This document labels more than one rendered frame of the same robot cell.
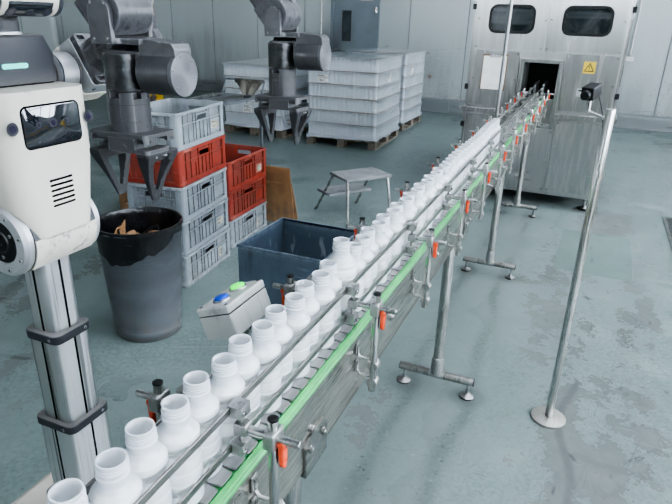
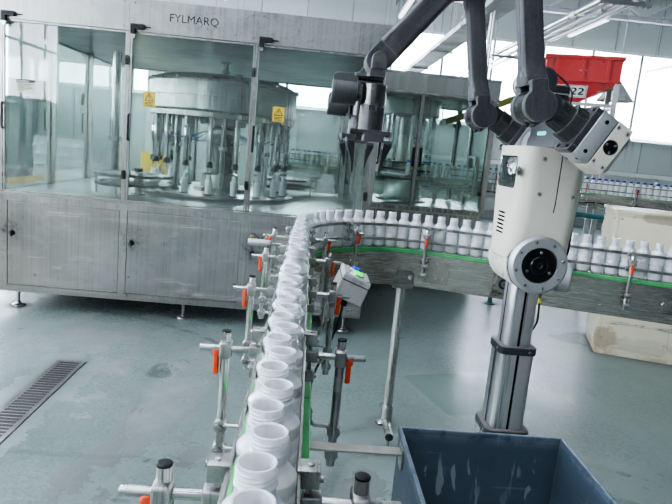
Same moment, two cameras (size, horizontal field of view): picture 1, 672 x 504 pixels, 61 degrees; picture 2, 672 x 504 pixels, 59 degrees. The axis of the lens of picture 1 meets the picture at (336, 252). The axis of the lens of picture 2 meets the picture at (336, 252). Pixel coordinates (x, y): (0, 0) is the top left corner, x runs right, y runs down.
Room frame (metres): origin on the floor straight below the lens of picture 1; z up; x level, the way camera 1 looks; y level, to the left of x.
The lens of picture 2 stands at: (2.50, -0.54, 1.44)
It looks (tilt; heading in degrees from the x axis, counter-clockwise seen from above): 10 degrees down; 154
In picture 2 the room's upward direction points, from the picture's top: 5 degrees clockwise
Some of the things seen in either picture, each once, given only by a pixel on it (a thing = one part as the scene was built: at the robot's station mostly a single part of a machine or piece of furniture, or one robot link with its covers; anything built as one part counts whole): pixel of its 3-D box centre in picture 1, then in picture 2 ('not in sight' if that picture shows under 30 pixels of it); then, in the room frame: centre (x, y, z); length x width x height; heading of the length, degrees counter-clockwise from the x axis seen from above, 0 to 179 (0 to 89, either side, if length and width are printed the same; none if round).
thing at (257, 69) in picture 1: (273, 96); not in sight; (9.04, 1.03, 0.50); 1.23 x 1.05 x 1.00; 156
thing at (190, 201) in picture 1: (179, 190); not in sight; (3.68, 1.05, 0.55); 0.61 x 0.41 x 0.22; 164
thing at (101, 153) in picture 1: (125, 164); (360, 152); (0.83, 0.31, 1.44); 0.07 x 0.07 x 0.09; 68
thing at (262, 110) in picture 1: (275, 120); (374, 153); (1.25, 0.14, 1.44); 0.07 x 0.07 x 0.09; 66
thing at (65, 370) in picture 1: (69, 392); (503, 406); (1.22, 0.67, 0.74); 0.11 x 0.11 x 0.40; 67
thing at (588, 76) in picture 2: not in sight; (564, 173); (-3.25, 5.35, 1.40); 0.92 x 0.72 x 2.80; 49
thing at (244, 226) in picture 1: (227, 220); not in sight; (4.36, 0.88, 0.11); 0.61 x 0.41 x 0.22; 160
